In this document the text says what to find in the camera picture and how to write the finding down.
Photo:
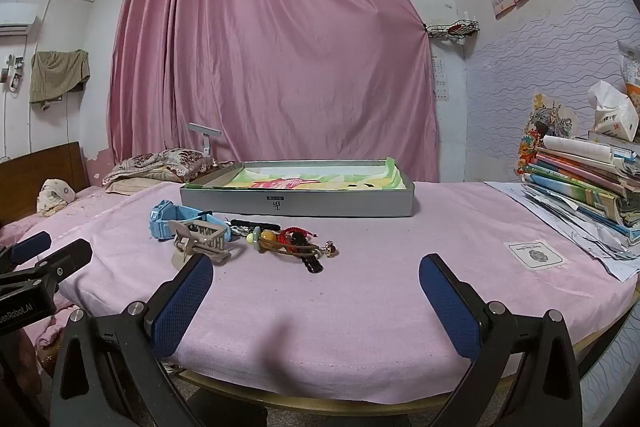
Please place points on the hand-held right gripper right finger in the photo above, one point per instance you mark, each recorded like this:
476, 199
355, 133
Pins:
450, 307

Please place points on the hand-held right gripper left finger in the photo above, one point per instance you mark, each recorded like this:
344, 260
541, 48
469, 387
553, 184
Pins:
185, 302

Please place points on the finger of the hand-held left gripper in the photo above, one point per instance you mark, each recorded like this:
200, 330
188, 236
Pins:
30, 247
70, 259

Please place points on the beige hair claw clip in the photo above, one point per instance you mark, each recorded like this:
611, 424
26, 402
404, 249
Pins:
205, 237

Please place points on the blue watch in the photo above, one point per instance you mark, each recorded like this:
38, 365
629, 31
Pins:
165, 217

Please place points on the grey cardboard box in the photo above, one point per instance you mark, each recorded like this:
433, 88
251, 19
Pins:
325, 202

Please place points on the pink bed sheet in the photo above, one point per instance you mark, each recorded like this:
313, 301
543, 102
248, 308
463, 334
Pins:
30, 227

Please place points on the cream crumpled cloth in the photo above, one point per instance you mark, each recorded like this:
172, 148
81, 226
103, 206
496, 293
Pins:
55, 194

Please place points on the wooden headboard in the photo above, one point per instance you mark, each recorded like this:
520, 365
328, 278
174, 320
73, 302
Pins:
30, 177

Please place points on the pink tablecloth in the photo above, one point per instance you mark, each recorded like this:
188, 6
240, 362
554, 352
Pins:
350, 307

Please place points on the white square label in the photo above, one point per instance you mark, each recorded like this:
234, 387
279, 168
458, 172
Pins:
537, 254

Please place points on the beige pillow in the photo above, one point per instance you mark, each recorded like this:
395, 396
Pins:
140, 184

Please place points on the floral pillow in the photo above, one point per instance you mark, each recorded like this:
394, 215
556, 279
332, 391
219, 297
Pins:
165, 159

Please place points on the white desk lamp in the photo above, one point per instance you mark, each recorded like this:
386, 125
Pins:
202, 130

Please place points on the stack of books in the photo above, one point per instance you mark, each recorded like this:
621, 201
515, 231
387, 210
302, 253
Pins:
575, 187

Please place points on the olive hanging cloth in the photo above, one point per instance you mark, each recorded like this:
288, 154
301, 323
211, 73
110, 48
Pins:
55, 74

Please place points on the white air conditioner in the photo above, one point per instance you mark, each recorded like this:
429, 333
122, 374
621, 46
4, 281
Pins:
15, 17

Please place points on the tissue pack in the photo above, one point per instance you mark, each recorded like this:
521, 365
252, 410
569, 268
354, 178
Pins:
617, 122

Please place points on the pink curtain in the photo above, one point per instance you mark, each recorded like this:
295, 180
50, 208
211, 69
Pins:
275, 32

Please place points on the snack bag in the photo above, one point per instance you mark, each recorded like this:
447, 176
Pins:
632, 67

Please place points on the wall photos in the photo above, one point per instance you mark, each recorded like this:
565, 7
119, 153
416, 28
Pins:
15, 79

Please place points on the wall calendar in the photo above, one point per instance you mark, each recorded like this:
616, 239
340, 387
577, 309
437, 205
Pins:
441, 79

